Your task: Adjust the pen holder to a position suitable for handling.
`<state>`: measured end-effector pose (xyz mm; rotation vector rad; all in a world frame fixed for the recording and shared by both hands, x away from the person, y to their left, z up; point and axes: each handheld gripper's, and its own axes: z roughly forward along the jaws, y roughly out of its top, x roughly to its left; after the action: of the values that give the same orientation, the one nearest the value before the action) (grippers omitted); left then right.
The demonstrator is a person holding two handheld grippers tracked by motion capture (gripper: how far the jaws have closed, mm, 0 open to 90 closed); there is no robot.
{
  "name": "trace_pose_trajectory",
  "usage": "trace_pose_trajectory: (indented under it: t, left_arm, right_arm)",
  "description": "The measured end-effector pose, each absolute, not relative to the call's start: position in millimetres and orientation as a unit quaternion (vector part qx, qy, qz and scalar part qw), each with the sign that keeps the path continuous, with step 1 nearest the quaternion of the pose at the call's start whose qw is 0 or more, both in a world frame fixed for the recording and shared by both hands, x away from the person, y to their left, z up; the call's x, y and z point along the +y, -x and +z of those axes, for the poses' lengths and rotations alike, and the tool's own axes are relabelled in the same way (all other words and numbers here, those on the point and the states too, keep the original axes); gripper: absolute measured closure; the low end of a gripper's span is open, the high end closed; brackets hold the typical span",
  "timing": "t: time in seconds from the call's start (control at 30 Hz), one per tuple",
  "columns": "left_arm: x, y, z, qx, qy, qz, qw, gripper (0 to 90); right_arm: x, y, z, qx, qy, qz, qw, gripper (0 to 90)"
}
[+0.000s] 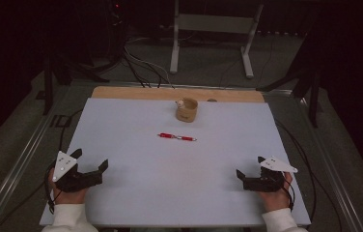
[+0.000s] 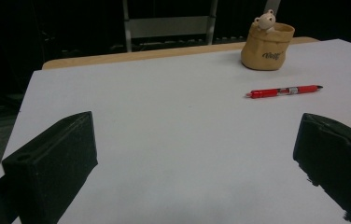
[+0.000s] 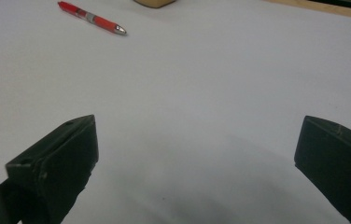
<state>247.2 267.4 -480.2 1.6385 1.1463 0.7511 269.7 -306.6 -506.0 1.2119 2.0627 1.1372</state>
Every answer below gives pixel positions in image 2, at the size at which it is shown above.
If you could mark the tan bear pen holder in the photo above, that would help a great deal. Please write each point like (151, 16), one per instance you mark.
(267, 43)

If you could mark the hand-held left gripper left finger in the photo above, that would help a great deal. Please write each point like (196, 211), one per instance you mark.
(53, 165)

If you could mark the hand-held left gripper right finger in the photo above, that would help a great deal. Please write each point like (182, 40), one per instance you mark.
(335, 149)

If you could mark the grey metal stand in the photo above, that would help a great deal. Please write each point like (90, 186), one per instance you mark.
(169, 26)

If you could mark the red pen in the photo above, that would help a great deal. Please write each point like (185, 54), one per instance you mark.
(284, 91)

